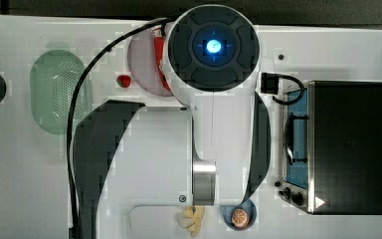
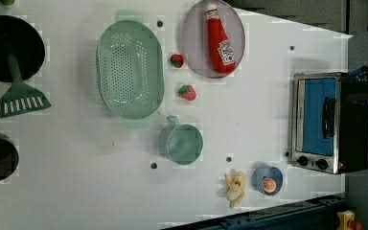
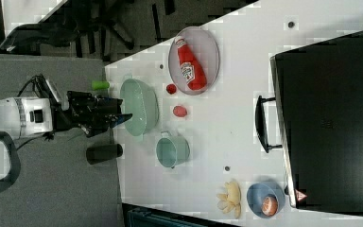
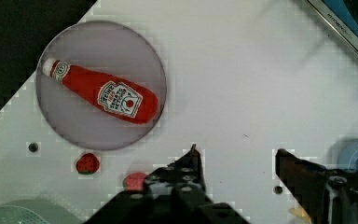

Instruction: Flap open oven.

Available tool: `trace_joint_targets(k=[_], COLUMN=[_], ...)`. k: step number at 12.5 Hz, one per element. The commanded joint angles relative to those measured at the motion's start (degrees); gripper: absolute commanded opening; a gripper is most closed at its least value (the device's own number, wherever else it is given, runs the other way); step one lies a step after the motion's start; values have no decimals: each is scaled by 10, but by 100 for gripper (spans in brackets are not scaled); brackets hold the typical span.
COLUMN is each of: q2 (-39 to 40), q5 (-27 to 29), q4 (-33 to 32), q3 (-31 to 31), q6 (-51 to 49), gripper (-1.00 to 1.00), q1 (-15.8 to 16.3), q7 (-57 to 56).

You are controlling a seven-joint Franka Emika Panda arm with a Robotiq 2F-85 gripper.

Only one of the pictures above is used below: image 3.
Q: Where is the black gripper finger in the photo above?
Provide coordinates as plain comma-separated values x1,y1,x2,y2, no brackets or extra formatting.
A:
107,98,123,115
110,113,132,128

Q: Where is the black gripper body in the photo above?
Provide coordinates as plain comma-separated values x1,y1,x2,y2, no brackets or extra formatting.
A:
53,91,117,138

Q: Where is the black oven door handle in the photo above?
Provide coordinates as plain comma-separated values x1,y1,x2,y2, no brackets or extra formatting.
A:
254,96,283,153

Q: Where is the black toaster oven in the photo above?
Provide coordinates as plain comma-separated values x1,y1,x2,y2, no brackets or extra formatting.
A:
270,30,363,217

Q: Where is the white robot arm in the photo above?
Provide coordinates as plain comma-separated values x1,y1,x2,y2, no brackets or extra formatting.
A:
0,91,132,193

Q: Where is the large mint green bowl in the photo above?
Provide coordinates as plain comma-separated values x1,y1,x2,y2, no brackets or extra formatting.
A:
120,79,159,136

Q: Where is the green cylinder peg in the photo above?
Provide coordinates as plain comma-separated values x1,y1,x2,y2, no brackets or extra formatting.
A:
92,80,111,91

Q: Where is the small red ball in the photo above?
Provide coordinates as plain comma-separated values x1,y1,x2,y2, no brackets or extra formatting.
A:
166,84,177,95

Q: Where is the mint green mug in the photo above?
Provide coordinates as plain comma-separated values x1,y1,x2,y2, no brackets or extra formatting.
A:
156,131,190,168

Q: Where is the red strawberry toy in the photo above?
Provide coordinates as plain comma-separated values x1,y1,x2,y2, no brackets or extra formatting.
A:
173,106,187,117

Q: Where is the red ketchup bottle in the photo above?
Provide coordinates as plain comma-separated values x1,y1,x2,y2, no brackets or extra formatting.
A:
175,36,207,91

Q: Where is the black office chair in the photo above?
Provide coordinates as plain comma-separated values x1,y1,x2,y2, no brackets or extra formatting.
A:
0,0,134,52

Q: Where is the grey oval plate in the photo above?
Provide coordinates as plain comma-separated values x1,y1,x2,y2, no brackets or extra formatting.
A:
168,26,220,96

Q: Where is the yellow banana bunch toy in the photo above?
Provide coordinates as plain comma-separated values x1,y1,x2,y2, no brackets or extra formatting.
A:
216,181,241,218

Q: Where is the blue bowl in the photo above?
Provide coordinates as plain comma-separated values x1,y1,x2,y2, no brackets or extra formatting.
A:
247,182,285,218

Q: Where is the orange fruit toy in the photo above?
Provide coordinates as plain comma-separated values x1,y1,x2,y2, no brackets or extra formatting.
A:
261,197,278,217

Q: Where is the black cylinder post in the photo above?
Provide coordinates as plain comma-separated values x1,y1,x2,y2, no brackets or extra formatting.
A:
86,144,123,165

